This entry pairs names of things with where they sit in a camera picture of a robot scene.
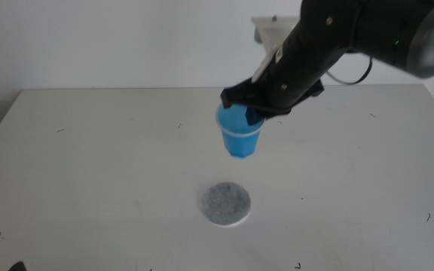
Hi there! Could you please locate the blue plastic cup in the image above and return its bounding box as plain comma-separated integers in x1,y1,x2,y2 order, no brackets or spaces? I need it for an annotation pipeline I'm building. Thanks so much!
215,103,266,159

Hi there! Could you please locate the round grey felt cup mat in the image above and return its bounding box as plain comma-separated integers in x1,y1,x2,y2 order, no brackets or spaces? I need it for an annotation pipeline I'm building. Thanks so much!
200,181,252,227

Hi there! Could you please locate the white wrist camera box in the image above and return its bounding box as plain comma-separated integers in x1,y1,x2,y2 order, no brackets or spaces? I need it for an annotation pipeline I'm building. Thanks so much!
250,14,301,84

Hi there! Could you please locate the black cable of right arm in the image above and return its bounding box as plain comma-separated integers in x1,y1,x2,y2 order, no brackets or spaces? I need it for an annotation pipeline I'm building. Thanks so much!
325,55,374,86

